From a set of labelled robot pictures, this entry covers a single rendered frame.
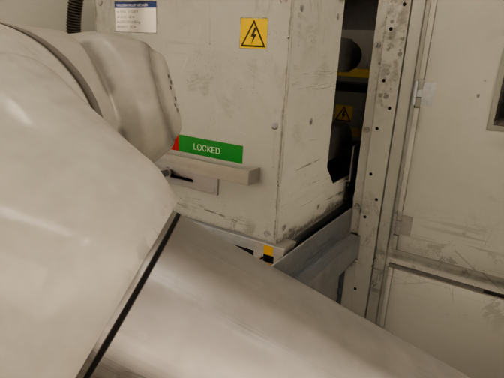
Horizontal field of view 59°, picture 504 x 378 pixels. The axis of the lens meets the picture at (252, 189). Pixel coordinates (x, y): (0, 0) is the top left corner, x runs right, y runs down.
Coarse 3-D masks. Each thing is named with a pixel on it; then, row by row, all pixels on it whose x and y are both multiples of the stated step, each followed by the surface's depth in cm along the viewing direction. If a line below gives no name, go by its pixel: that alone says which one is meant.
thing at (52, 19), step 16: (0, 0) 103; (16, 0) 106; (32, 0) 108; (48, 0) 110; (64, 0) 112; (0, 16) 104; (16, 16) 106; (32, 16) 109; (48, 16) 111; (64, 16) 113
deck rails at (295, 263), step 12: (348, 216) 110; (324, 228) 97; (336, 228) 104; (348, 228) 112; (312, 240) 92; (324, 240) 98; (336, 240) 106; (300, 252) 88; (312, 252) 94; (324, 252) 100; (276, 264) 79; (288, 264) 84; (300, 264) 89; (312, 264) 94; (300, 276) 89
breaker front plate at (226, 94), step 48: (96, 0) 96; (144, 0) 89; (192, 0) 83; (240, 0) 78; (288, 0) 73; (192, 48) 85; (240, 48) 80; (288, 48) 75; (192, 96) 88; (240, 96) 82; (240, 144) 84; (192, 192) 93; (240, 192) 87
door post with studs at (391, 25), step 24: (384, 0) 97; (408, 0) 94; (384, 24) 98; (384, 48) 98; (384, 72) 100; (384, 96) 101; (384, 120) 102; (384, 144) 103; (360, 168) 108; (384, 168) 104; (360, 192) 109; (360, 216) 110; (360, 264) 113; (360, 288) 115; (360, 312) 116
